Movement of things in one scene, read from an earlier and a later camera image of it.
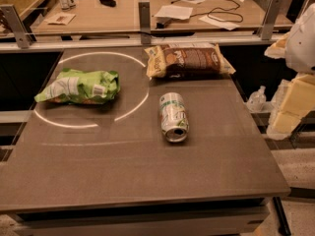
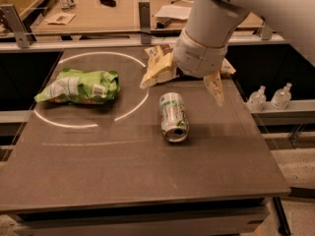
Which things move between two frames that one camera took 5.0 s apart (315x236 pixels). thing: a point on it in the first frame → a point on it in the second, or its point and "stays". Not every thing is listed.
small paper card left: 61,18 stays
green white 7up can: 173,116 stays
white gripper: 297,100 → 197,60
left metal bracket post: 22,36 stays
